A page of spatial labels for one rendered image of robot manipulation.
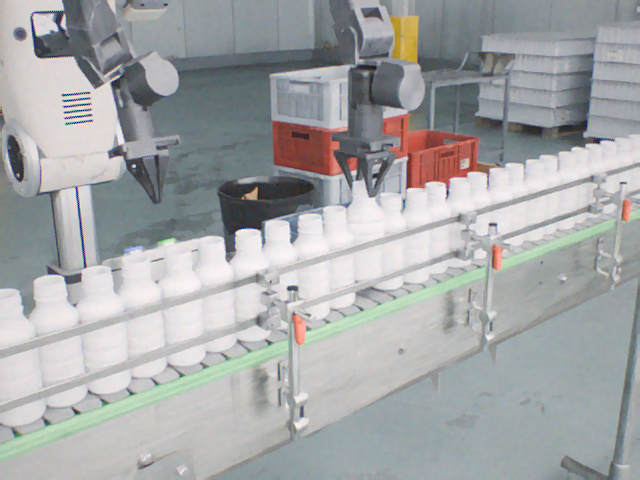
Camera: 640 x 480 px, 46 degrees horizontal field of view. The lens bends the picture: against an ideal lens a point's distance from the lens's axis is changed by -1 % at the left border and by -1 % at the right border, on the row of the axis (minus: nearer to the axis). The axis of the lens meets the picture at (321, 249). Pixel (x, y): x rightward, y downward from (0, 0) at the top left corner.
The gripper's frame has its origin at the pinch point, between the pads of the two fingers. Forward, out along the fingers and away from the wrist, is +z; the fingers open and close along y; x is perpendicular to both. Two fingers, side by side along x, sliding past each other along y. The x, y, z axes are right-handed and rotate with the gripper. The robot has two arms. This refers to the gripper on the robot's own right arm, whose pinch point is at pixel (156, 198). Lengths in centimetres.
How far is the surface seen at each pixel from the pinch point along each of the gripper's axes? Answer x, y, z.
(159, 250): -3.9, -3.7, 8.2
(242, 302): -16.1, 1.1, 18.3
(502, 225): -17, 62, 19
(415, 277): -15.1, 37.6, 23.6
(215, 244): -19.0, -2.6, 9.0
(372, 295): -13.1, 28.6, 24.4
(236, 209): 170, 123, 2
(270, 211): 158, 132, 6
